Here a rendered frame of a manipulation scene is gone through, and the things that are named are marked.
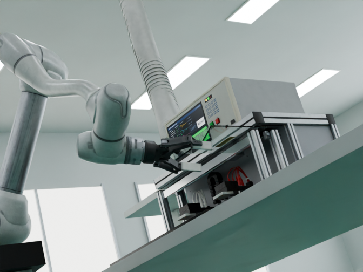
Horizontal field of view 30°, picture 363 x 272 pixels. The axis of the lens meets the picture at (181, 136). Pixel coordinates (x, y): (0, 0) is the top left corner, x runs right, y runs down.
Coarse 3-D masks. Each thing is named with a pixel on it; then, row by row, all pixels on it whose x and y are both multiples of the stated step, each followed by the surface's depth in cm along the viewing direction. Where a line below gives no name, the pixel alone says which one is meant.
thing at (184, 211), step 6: (186, 204) 265; (192, 204) 266; (198, 204) 267; (180, 210) 268; (186, 210) 264; (192, 210) 264; (198, 210) 266; (180, 216) 264; (186, 216) 263; (192, 216) 265
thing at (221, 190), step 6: (216, 186) 250; (222, 186) 248; (228, 186) 247; (234, 186) 248; (240, 186) 250; (246, 186) 252; (216, 192) 250; (222, 192) 244; (228, 192) 246; (234, 192) 250; (240, 192) 252; (216, 198) 247; (222, 198) 249
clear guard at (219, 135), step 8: (208, 128) 230; (216, 128) 234; (224, 128) 236; (232, 128) 238; (240, 128) 240; (248, 128) 243; (256, 128) 245; (264, 128) 247; (200, 136) 231; (208, 136) 239; (216, 136) 241; (224, 136) 244; (232, 136) 246; (240, 136) 248; (216, 144) 250; (224, 144) 252; (232, 144) 255; (184, 152) 233; (192, 152) 252; (200, 152) 254; (208, 152) 257; (216, 152) 259
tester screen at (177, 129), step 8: (192, 112) 275; (200, 112) 271; (184, 120) 280; (192, 120) 275; (168, 128) 288; (176, 128) 284; (184, 128) 280; (200, 128) 271; (176, 136) 284; (176, 160) 284
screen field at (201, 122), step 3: (198, 120) 272; (201, 120) 270; (204, 120) 269; (195, 123) 274; (198, 123) 272; (201, 123) 270; (204, 123) 269; (192, 126) 275; (195, 126) 274; (198, 126) 272; (192, 129) 275; (195, 129) 274; (192, 132) 275
